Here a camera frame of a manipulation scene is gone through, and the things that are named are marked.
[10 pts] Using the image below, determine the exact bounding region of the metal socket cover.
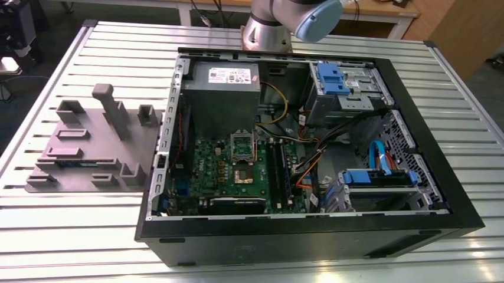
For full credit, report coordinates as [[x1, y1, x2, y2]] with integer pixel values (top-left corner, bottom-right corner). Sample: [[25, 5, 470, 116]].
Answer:
[[230, 130, 259, 163]]

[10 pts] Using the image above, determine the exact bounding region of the CPU socket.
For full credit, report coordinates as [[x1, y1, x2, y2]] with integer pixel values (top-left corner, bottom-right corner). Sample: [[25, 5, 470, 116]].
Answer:
[[231, 164, 259, 185]]

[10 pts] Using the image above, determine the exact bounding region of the grey parts rack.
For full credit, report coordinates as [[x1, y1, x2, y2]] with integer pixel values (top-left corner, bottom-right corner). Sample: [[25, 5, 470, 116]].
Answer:
[[24, 83, 165, 194]]

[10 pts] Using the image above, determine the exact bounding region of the grey power supply unit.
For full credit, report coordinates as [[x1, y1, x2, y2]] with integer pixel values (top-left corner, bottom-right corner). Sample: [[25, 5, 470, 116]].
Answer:
[[180, 61, 262, 139]]

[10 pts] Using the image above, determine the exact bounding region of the green motherboard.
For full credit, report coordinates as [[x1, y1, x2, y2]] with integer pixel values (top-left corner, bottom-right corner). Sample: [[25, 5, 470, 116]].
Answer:
[[164, 129, 311, 216]]

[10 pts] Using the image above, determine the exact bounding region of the black graphics card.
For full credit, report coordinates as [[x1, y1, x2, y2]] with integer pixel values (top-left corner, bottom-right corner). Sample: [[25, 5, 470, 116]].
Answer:
[[198, 196, 267, 215]]

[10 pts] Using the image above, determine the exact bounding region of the metal drive cage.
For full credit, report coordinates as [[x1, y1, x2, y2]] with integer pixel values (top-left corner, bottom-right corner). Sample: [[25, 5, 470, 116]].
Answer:
[[306, 61, 394, 127]]

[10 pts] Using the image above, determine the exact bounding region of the black PC case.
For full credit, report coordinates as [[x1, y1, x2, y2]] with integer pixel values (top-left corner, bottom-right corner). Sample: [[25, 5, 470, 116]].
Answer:
[[133, 46, 485, 268]]

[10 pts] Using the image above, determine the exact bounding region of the hard disk in blue carrier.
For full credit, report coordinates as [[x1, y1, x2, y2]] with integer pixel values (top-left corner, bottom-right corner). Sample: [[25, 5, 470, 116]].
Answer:
[[339, 169, 421, 189]]

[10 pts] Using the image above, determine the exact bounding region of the silver disk bay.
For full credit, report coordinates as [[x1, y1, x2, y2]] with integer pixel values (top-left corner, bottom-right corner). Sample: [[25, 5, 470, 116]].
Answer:
[[321, 176, 445, 213]]

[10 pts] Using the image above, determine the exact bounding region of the wooden cabinet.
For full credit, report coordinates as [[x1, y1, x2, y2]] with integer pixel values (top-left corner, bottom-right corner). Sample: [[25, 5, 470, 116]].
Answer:
[[405, 0, 504, 80]]

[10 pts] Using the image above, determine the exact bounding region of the yellow wire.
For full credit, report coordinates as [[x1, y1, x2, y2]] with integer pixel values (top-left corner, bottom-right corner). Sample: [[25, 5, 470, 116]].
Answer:
[[254, 81, 288, 127]]

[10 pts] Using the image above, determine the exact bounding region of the blue plastic drive bracket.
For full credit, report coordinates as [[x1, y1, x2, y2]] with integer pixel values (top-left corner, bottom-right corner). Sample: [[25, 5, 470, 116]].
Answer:
[[317, 62, 351, 97]]

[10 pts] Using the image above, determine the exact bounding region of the orange wire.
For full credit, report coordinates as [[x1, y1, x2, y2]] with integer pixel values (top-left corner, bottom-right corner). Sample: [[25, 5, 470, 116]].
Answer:
[[294, 160, 319, 189]]

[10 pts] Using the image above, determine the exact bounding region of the black cable bundle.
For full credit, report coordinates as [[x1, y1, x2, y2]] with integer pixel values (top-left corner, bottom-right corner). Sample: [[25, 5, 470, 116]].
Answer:
[[292, 109, 385, 213]]

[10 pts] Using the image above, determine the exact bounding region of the blue flat wire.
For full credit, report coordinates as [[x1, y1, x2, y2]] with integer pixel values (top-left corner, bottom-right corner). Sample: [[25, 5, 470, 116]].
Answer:
[[369, 140, 394, 175]]

